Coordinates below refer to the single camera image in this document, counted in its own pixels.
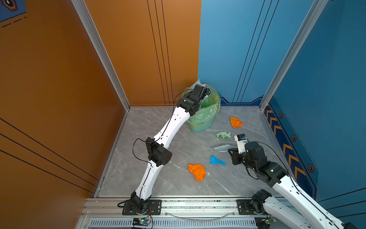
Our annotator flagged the bright blue paper scrap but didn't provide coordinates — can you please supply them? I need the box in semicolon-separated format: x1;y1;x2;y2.
210;156;226;166

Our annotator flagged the aluminium front rail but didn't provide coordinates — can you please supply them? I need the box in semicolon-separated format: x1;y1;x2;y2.
79;197;324;219

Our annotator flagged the right green circuit board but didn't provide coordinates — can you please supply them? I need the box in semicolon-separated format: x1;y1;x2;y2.
255;218;277;229

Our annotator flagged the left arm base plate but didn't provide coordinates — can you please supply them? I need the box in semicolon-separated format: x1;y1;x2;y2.
122;199;162;216

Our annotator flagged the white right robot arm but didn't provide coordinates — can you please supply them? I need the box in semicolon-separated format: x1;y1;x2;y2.
228;142;356;229

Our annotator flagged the grey-green hand brush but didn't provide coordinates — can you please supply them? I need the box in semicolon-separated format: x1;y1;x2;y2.
214;144;233;153

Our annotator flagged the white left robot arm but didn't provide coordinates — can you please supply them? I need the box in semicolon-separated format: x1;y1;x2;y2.
130;85;211;214

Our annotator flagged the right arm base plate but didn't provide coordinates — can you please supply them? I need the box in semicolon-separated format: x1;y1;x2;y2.
236;199;267;215

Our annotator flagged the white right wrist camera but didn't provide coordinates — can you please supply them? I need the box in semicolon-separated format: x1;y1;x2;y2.
234;134;249;154

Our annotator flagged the left green circuit board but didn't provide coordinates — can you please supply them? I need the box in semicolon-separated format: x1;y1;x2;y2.
132;218;153;229

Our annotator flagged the mint green paper scrap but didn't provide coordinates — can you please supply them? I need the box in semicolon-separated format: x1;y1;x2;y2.
216;131;231;138

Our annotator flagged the large orange paper scrap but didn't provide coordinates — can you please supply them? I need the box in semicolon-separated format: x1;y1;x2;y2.
188;164;206;182

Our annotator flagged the green circuit board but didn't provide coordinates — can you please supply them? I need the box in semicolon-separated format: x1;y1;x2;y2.
255;218;277;229
132;218;153;229

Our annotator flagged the green trash bin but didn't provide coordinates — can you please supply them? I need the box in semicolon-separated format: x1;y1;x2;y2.
186;115;214;132

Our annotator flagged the small orange paper scrap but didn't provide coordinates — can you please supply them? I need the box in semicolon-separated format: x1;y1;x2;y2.
230;117;244;128

